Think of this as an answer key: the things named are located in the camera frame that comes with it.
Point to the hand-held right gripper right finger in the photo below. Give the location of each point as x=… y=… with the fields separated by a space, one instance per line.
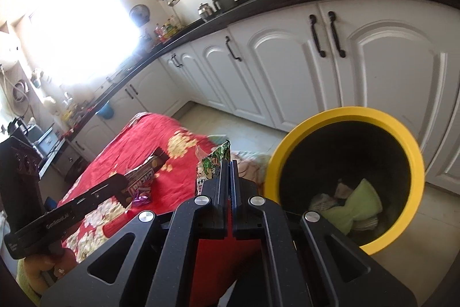
x=238 y=192

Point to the pale dotted cloth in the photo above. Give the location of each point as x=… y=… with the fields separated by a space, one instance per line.
x=251 y=163

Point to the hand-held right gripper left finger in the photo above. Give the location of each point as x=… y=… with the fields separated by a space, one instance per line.
x=222 y=192

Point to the row of condiment bottles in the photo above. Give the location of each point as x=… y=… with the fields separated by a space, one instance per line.
x=168 y=28

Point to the red floral blanket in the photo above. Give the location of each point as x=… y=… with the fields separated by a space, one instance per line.
x=107 y=156

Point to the person's left hand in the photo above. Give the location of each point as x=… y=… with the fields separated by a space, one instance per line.
x=50 y=271

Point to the yellow trash bin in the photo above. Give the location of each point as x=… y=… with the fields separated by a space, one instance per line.
x=287 y=145

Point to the purple candy wrapper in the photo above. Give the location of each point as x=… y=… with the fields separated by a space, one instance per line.
x=141 y=199

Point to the white kitchen base cabinet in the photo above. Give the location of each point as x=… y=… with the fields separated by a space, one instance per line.
x=287 y=76

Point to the blue decorative plate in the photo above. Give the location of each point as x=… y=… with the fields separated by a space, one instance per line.
x=139 y=15

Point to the dark lidded pot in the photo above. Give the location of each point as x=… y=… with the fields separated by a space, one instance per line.
x=223 y=0

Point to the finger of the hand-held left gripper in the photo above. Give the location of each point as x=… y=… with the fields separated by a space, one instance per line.
x=104 y=190

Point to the brown chocolate bar wrapper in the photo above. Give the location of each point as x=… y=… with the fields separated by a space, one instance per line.
x=147 y=170

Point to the steel pot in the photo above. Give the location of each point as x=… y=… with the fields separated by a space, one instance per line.
x=205 y=11

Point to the pale green cloth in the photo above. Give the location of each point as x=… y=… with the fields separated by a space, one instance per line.
x=359 y=202

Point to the green snack packet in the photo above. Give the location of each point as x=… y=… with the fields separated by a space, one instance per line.
x=214 y=163

